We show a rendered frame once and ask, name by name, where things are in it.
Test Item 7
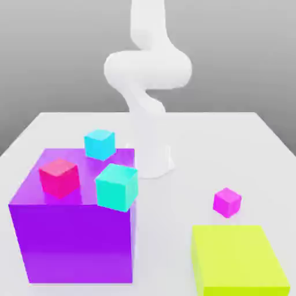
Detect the small sky blue cube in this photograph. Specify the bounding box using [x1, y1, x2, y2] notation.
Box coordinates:
[83, 128, 116, 162]

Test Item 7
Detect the small turquoise cube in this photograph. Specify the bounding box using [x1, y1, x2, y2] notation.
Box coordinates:
[94, 163, 139, 213]

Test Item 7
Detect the small red cube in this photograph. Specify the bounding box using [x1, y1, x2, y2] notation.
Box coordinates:
[38, 158, 80, 199]

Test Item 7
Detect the small magenta cube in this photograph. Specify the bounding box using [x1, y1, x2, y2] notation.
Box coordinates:
[212, 187, 243, 219]

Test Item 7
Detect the large purple box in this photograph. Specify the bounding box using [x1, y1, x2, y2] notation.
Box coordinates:
[8, 147, 137, 284]

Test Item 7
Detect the large yellow box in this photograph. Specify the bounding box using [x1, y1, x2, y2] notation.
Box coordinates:
[191, 225, 291, 296]

